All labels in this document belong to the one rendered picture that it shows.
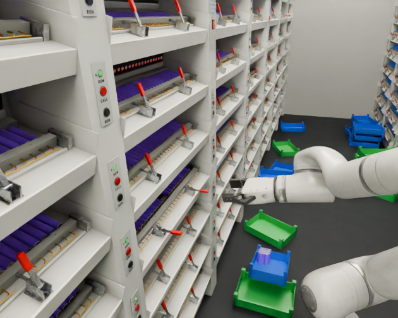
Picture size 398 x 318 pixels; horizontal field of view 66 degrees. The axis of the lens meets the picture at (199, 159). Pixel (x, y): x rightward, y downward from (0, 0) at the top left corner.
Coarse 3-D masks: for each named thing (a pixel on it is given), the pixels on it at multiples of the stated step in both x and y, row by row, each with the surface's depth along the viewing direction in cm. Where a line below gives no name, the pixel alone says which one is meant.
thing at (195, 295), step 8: (200, 272) 161; (208, 272) 162; (200, 280) 158; (208, 280) 160; (192, 288) 145; (200, 288) 154; (192, 296) 147; (200, 296) 151; (184, 304) 144; (192, 304) 146; (184, 312) 141; (192, 312) 142
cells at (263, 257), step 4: (260, 248) 192; (264, 248) 192; (260, 252) 185; (264, 252) 186; (268, 252) 187; (260, 256) 185; (264, 256) 184; (268, 256) 185; (256, 260) 188; (260, 260) 185; (264, 260) 186; (268, 260) 185
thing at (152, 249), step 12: (192, 168) 136; (204, 168) 136; (204, 180) 132; (180, 204) 115; (192, 204) 122; (168, 216) 108; (180, 216) 109; (168, 228) 103; (156, 240) 97; (168, 240) 104; (144, 252) 92; (156, 252) 94; (144, 264) 88
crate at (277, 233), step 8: (256, 216) 228; (264, 216) 229; (248, 224) 222; (256, 224) 225; (264, 224) 225; (272, 224) 225; (280, 224) 220; (256, 232) 212; (264, 232) 216; (272, 232) 216; (280, 232) 216; (288, 232) 216; (296, 232) 212; (264, 240) 209; (272, 240) 204; (280, 240) 198; (288, 240) 206; (280, 248) 200
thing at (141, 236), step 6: (192, 174) 130; (186, 180) 125; (192, 180) 128; (180, 186) 121; (174, 192) 117; (180, 192) 120; (168, 198) 113; (174, 198) 115; (168, 204) 110; (174, 204) 113; (162, 210) 106; (156, 216) 103; (150, 222) 100; (156, 222) 102; (162, 222) 104; (144, 228) 97; (150, 228) 99; (138, 234) 94; (144, 234) 95; (138, 240) 92; (144, 246) 93
